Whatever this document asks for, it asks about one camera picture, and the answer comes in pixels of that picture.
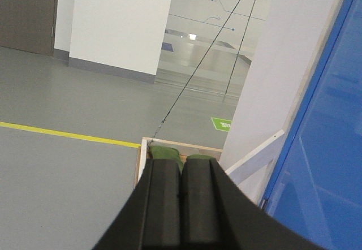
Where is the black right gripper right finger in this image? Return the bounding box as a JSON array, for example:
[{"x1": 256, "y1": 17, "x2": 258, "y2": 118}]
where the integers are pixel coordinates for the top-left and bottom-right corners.
[{"x1": 182, "y1": 158, "x2": 319, "y2": 249}]

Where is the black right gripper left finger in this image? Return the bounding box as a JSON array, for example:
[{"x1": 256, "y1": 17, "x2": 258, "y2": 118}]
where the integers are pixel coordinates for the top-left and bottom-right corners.
[{"x1": 94, "y1": 159, "x2": 180, "y2": 249}]

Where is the blue door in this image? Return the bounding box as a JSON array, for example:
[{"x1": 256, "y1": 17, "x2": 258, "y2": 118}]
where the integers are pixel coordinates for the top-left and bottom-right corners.
[{"x1": 264, "y1": 0, "x2": 361, "y2": 249}]

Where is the plywood door platform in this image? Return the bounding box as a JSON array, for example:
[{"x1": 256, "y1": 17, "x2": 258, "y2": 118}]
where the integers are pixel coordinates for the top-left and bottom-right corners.
[{"x1": 133, "y1": 136, "x2": 223, "y2": 188}]

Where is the dark brown door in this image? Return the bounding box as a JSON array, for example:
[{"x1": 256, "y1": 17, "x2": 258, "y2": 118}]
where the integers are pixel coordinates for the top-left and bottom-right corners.
[{"x1": 1, "y1": 0, "x2": 58, "y2": 56}]

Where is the white triangular support brace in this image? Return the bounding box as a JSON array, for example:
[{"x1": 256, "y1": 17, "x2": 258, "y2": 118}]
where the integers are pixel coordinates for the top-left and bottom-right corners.
[{"x1": 225, "y1": 129, "x2": 285, "y2": 205}]

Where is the green sandbag left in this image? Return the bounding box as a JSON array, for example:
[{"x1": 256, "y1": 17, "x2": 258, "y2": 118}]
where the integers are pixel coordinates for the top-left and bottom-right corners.
[{"x1": 149, "y1": 145, "x2": 184, "y2": 171}]

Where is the green floor sign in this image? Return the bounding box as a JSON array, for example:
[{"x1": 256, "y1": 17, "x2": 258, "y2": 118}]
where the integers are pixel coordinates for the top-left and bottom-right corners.
[{"x1": 211, "y1": 117, "x2": 232, "y2": 132}]

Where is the yellow floor tape line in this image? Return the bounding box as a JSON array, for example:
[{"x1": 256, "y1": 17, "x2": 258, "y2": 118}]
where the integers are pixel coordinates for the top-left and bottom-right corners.
[{"x1": 1, "y1": 122, "x2": 141, "y2": 148}]

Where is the green sandbag beside wall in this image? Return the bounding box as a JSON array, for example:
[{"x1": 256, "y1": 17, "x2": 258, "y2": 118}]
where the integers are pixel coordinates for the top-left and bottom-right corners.
[{"x1": 186, "y1": 154, "x2": 215, "y2": 161}]

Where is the white wall panel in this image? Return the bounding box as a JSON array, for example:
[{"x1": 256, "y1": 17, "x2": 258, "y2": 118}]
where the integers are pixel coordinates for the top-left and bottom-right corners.
[{"x1": 220, "y1": 0, "x2": 338, "y2": 169}]

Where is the dark guy rope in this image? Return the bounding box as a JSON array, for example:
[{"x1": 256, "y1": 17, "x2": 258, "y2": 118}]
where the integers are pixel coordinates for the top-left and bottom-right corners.
[
  {"x1": 153, "y1": 0, "x2": 262, "y2": 141},
  {"x1": 222, "y1": 0, "x2": 261, "y2": 104}
]

